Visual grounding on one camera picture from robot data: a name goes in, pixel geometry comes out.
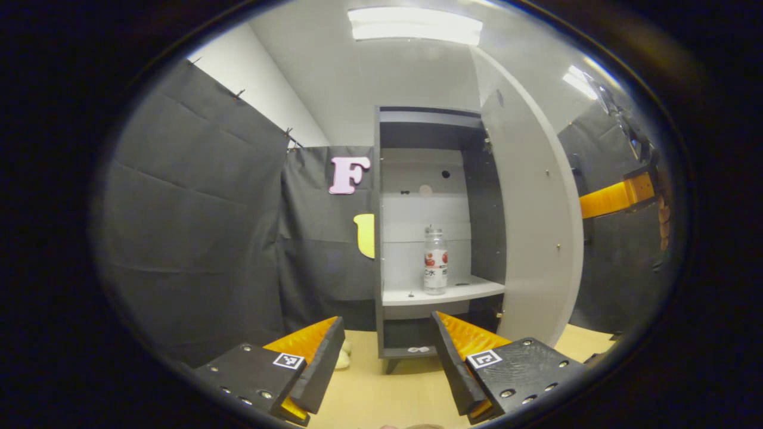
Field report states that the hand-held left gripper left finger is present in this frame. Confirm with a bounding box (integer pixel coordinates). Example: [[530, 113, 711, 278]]
[[192, 316, 346, 427]]

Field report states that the large ceiling light panel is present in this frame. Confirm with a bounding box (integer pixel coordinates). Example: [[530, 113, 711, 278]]
[[347, 6, 485, 47]]

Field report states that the white cabinet shelf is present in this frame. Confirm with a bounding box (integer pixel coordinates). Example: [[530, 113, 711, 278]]
[[381, 275, 506, 307]]

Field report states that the dark grey cabinet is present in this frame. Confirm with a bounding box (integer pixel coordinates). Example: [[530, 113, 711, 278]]
[[372, 105, 508, 376]]

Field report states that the double ceiling light panel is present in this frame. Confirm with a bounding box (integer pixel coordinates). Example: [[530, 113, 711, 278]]
[[562, 64, 600, 101]]

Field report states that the clear plastic bottle red label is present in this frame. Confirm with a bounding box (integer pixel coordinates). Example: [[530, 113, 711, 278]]
[[423, 226, 449, 296]]

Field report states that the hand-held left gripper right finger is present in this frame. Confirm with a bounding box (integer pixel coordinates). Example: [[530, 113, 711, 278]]
[[429, 310, 590, 426]]

